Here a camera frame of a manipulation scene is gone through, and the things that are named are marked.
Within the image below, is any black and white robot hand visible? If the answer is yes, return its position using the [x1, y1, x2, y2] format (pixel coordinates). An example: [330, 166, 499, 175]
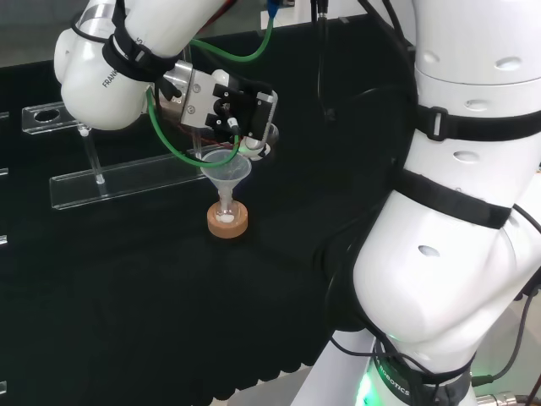
[236, 122, 282, 162]

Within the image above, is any translucent plastic funnel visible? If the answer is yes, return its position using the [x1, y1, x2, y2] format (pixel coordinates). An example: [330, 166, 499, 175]
[199, 150, 253, 205]

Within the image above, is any small round-bottom glass flask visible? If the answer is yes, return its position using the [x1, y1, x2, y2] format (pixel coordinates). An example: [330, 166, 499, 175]
[214, 197, 238, 225]

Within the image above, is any clear acrylic funnel stand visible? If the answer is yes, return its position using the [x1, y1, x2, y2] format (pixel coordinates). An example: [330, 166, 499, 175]
[21, 44, 240, 211]

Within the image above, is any black bench cloth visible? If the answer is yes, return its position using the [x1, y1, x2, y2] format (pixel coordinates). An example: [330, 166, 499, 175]
[0, 12, 424, 401]

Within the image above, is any pale board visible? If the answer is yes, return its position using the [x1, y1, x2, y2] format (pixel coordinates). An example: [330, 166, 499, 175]
[289, 329, 381, 406]

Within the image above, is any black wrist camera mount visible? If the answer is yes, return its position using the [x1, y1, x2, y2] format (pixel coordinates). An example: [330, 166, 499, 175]
[205, 81, 279, 141]

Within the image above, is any cork ring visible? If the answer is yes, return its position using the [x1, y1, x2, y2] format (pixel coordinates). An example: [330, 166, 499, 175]
[206, 201, 249, 241]

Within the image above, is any green cable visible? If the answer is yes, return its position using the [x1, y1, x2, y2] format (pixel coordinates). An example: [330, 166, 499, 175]
[145, 3, 276, 168]

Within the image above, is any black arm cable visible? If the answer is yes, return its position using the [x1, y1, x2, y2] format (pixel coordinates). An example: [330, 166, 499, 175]
[310, 0, 340, 127]

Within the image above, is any grey base cable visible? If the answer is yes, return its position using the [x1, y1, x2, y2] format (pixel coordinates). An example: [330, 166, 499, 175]
[471, 202, 541, 388]

